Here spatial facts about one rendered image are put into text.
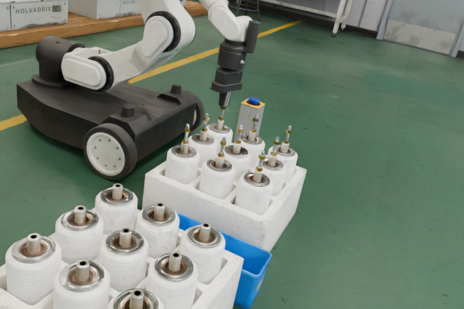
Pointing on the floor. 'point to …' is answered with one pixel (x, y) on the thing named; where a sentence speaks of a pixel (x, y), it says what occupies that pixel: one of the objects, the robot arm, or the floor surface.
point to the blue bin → (244, 296)
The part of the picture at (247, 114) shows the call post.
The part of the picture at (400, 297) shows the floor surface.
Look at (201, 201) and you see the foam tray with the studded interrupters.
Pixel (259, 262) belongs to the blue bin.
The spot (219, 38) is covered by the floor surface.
